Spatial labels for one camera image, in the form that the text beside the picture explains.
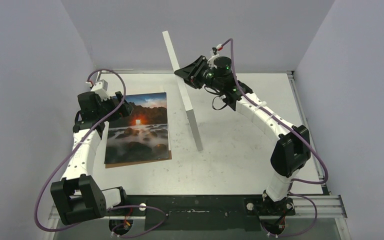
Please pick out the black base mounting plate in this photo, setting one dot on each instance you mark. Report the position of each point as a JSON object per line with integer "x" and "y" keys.
{"x": 154, "y": 217}

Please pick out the aluminium rail front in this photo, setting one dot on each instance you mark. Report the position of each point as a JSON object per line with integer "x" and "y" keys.
{"x": 327, "y": 206}

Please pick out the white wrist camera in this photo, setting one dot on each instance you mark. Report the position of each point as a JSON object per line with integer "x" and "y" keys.
{"x": 101, "y": 88}
{"x": 214, "y": 53}

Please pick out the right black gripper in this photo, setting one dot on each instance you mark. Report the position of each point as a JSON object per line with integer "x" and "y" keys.
{"x": 196, "y": 72}

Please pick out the white picture frame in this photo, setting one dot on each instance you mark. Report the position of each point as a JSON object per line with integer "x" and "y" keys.
{"x": 187, "y": 104}

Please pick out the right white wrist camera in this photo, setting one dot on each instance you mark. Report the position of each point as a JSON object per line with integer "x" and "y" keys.
{"x": 214, "y": 53}

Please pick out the landscape photo print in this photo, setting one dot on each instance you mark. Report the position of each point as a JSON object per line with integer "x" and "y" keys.
{"x": 142, "y": 136}

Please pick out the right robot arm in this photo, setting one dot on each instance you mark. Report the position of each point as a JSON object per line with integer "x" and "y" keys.
{"x": 291, "y": 151}

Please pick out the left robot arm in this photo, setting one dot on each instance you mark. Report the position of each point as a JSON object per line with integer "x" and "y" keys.
{"x": 77, "y": 197}

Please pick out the brown cardboard backing board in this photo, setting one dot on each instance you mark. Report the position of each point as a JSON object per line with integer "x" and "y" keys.
{"x": 124, "y": 164}

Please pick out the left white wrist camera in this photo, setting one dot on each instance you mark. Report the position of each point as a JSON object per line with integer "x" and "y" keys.
{"x": 101, "y": 88}

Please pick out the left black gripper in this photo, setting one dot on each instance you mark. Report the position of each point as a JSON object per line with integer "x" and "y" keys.
{"x": 124, "y": 110}

